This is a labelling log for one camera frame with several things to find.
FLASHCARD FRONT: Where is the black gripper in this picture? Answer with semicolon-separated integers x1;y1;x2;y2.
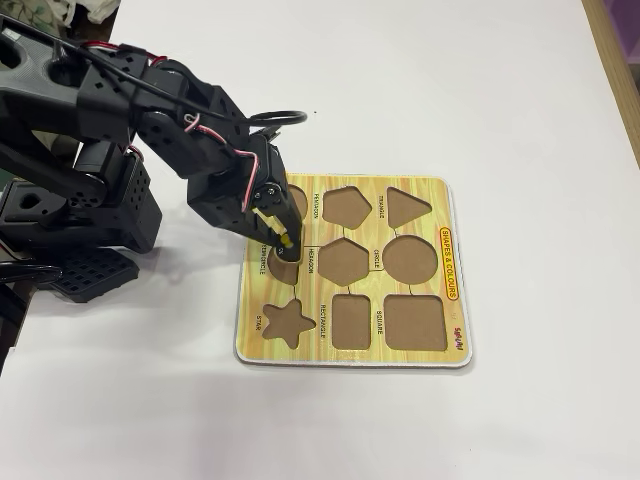
186;135;306;265

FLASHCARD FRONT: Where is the black semicircle piece yellow pin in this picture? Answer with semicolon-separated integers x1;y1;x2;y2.
272;232;305;266

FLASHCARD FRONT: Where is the wooden shape puzzle board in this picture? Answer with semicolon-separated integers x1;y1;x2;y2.
233;172;475;370

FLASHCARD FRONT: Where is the white plastic bag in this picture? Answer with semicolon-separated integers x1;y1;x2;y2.
62;0;124;25

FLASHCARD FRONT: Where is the floral patterned cloth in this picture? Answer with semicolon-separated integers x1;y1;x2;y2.
0;0;71;36

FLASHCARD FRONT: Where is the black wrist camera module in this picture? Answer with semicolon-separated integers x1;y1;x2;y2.
252;130;287;187

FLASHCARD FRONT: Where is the red white servo wire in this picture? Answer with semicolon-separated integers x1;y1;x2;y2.
182;112;264;209

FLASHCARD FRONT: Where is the black camera cable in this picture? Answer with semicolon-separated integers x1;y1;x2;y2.
0;27;309;146

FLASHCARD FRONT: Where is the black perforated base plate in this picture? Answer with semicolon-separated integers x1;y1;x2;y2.
49;247;141;305

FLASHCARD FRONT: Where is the red arm wire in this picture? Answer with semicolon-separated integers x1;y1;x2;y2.
79;40;169;66

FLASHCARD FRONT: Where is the black looped base cable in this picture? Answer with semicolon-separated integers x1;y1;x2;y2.
0;259;64;287

